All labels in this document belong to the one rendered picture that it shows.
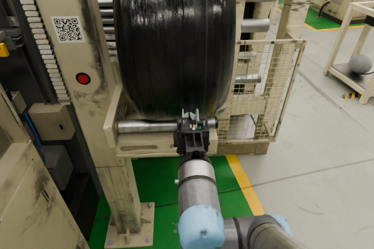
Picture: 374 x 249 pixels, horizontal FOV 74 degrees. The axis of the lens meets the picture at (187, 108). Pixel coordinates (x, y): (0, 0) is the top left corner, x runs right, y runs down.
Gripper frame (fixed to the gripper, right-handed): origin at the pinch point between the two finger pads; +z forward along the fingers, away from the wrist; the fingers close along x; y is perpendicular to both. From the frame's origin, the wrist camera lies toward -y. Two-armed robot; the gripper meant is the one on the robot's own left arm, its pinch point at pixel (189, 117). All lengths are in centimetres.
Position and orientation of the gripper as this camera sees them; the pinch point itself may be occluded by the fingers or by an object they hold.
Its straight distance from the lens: 69.3
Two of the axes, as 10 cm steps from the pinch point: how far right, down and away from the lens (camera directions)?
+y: 0.0, -8.0, -6.0
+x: -10.0, 0.4, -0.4
